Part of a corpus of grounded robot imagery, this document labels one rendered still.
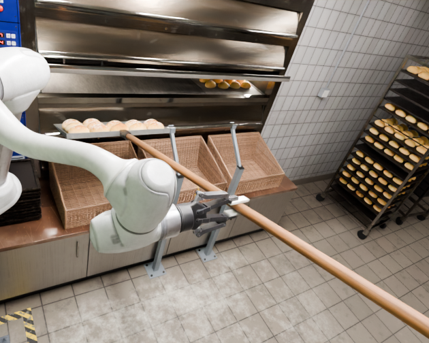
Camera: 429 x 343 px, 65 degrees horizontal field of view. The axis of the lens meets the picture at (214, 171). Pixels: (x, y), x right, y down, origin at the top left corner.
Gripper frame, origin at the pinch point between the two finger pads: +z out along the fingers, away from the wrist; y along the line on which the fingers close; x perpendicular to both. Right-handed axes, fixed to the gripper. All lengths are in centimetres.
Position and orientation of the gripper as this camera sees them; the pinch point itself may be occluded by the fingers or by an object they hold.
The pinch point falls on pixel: (236, 205)
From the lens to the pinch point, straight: 100.2
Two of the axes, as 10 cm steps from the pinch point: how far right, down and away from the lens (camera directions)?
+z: 8.3, -1.1, 5.5
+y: -0.8, 9.5, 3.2
